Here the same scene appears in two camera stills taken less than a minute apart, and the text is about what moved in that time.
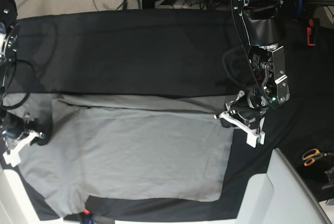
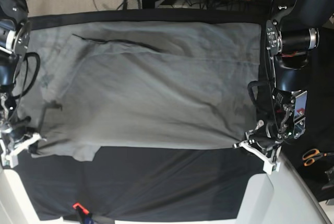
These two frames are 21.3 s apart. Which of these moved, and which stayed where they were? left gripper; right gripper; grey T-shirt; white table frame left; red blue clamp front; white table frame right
Moved: right gripper; grey T-shirt
Stayed: white table frame right; left gripper; red blue clamp front; white table frame left
